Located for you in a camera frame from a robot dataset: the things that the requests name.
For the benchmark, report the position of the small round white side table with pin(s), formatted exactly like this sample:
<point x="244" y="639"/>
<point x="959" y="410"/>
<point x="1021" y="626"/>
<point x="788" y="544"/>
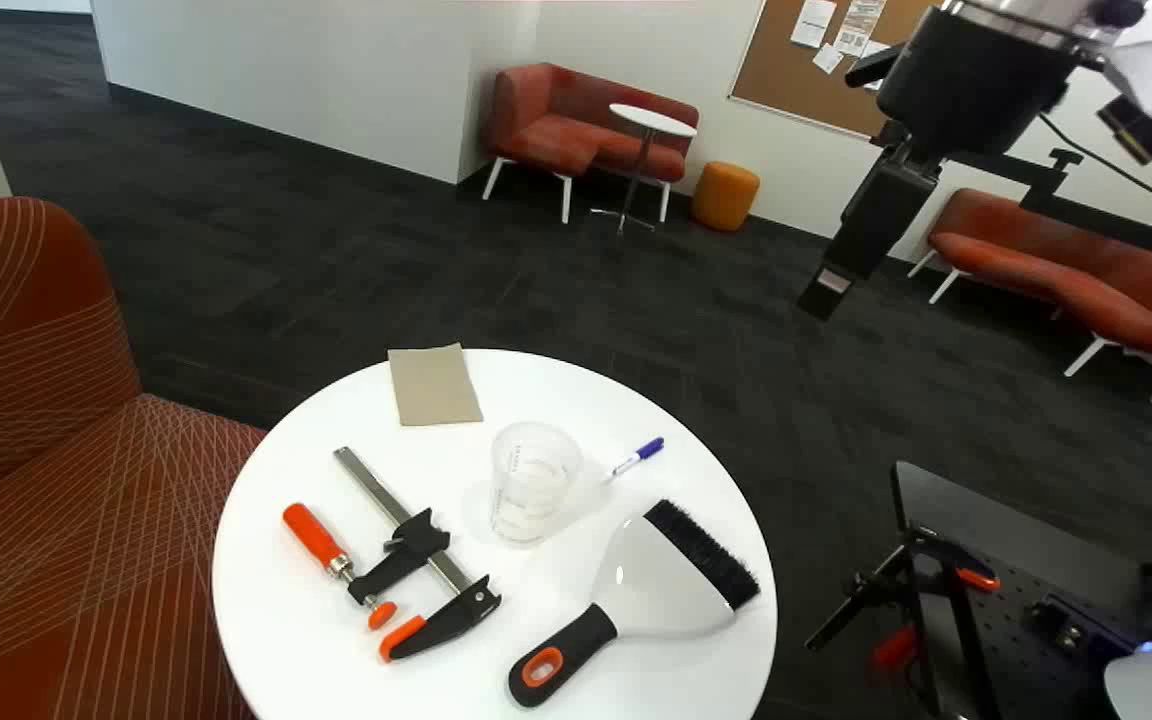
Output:
<point x="649" y="121"/>

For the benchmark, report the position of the brown cardboard piece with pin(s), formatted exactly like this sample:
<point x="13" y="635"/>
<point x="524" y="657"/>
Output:
<point x="433" y="384"/>

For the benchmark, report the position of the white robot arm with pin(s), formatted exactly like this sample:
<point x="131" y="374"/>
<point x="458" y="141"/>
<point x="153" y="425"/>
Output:
<point x="1136" y="74"/>

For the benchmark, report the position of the orange striped sofa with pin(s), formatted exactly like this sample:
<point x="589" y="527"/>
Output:
<point x="43" y="465"/>

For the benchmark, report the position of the red curved bench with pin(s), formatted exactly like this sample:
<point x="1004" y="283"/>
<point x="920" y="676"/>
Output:
<point x="1082" y="285"/>

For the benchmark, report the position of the white paper sheet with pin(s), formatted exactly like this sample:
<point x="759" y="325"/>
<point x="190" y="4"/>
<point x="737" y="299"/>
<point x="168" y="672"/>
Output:
<point x="862" y="27"/>
<point x="815" y="20"/>

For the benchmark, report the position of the cork notice board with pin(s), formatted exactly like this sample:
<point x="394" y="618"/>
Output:
<point x="777" y="82"/>

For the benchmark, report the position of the red lounge sofa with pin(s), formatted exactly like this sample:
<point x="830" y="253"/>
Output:
<point x="577" y="124"/>

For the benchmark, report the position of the clear plastic cup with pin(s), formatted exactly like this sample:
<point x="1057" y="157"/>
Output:
<point x="534" y="481"/>

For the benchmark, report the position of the blue capped white marker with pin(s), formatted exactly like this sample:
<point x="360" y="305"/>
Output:
<point x="638" y="457"/>

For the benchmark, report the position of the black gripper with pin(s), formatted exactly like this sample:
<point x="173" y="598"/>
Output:
<point x="884" y="201"/>

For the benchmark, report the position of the orange round pouf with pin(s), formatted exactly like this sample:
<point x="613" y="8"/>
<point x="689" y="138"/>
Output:
<point x="726" y="192"/>

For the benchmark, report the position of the small white paper note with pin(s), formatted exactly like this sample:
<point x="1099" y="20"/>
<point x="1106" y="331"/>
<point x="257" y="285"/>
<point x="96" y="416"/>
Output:
<point x="830" y="58"/>

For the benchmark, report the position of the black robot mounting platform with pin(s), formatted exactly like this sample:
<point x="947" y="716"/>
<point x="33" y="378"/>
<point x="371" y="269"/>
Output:
<point x="1070" y="561"/>

